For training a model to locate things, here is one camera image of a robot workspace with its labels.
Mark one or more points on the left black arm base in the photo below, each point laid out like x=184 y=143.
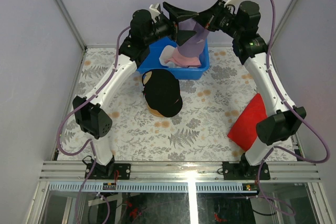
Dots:
x=118 y=171

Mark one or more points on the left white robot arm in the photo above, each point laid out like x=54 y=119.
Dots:
x=89 y=110

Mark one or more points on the slotted cable duct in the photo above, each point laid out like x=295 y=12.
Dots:
x=142 y=187

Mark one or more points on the black baseball cap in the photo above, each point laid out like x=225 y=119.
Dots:
x=162 y=93

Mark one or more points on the wooden hat stand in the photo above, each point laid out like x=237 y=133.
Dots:
x=155 y=113

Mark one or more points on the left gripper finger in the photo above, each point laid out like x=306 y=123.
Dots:
x=178 y=15
x=183 y=36

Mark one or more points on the red cloth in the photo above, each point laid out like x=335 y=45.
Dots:
x=243 y=131

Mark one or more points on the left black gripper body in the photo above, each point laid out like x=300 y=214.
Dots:
x=161 y=27

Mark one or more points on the aluminium front rail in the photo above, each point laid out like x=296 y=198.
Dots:
x=279 y=172

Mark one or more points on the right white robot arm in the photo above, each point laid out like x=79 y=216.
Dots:
x=251 y=49

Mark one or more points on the floral table mat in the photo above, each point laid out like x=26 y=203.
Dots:
x=211 y=105

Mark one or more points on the beige baseball cap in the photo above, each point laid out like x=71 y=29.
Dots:
x=146 y=77

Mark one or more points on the purple baseball cap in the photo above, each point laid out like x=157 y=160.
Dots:
x=195 y=45

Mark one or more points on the pink baseball cap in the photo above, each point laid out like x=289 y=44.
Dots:
x=183 y=61

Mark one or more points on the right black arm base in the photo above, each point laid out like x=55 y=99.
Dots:
x=243 y=171

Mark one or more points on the blue plastic bin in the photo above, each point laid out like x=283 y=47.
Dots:
x=152 y=61

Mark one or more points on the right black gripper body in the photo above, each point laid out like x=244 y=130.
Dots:
x=223 y=21

